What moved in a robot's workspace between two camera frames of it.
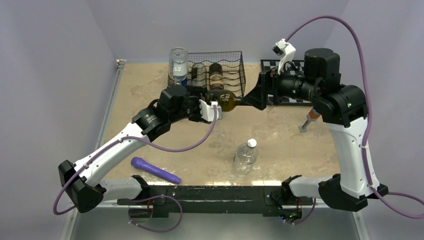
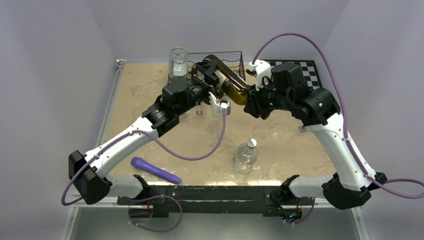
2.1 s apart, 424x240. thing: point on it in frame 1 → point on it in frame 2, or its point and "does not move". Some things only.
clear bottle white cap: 246,157 does not move
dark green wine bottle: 226,99 → 236,94
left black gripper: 197,116 → 207,68
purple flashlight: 139,163 does not move
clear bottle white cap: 178,64 does not move
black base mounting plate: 273,198 does not move
